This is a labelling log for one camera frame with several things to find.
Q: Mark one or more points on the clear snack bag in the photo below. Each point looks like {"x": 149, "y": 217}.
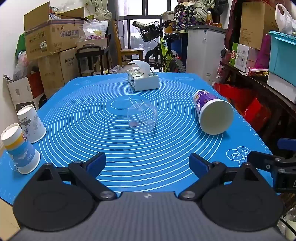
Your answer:
{"x": 94, "y": 30}

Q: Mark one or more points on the white tissue box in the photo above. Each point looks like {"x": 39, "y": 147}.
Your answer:
{"x": 144, "y": 80}

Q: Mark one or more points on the green and black bicycle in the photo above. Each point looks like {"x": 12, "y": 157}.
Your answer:
{"x": 166, "y": 54}

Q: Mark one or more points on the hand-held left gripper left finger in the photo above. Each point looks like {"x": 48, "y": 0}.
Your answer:
{"x": 95, "y": 163}

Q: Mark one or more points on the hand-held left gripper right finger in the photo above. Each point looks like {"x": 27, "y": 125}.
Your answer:
{"x": 198, "y": 164}

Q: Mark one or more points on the crumpled translucent plastic bag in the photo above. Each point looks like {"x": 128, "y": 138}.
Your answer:
{"x": 20, "y": 66}

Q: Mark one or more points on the dark wooden shelf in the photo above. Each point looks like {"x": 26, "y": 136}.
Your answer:
{"x": 275, "y": 97}

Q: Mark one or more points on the black metal trolley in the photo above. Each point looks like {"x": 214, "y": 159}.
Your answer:
{"x": 91, "y": 59}

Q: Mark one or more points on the white paper cup grey print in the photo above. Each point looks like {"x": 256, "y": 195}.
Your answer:
{"x": 31, "y": 125}

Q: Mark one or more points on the white chest freezer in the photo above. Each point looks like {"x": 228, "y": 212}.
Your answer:
{"x": 203, "y": 53}

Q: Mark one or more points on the white and red cardboard box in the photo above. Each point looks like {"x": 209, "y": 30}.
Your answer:
{"x": 23, "y": 92}

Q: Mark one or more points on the tall brown cardboard box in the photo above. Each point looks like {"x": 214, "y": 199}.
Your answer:
{"x": 255, "y": 25}

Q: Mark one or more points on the white plastic bag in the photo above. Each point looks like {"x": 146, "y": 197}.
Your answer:
{"x": 285, "y": 19}

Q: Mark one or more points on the green and white carton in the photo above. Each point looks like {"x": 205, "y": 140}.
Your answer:
{"x": 239, "y": 56}

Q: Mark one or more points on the teal plastic storage box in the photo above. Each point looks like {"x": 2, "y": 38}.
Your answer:
{"x": 283, "y": 55}

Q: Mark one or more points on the pale green curtain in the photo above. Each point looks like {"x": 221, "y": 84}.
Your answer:
{"x": 101, "y": 10}

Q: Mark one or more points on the blue silicone mat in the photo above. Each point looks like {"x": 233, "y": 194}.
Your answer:
{"x": 97, "y": 129}

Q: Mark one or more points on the floral fabric bag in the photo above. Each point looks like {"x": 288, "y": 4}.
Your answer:
{"x": 186, "y": 17}

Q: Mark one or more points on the white plastic storage box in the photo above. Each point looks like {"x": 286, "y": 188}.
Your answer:
{"x": 281, "y": 87}

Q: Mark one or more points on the purple and white paper cup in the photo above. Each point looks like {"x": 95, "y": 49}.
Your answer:
{"x": 214, "y": 113}

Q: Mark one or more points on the clear plastic cup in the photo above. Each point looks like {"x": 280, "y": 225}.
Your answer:
{"x": 143, "y": 118}

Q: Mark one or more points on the large open cardboard box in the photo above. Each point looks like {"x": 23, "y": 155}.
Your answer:
{"x": 52, "y": 37}

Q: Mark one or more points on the blue and yellow paper cup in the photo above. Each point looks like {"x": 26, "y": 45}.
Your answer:
{"x": 20, "y": 151}

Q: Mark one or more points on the wooden chair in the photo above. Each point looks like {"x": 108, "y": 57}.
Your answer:
{"x": 129, "y": 52}

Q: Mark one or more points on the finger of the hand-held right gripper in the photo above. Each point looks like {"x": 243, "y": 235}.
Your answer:
{"x": 286, "y": 144}
{"x": 260, "y": 160}

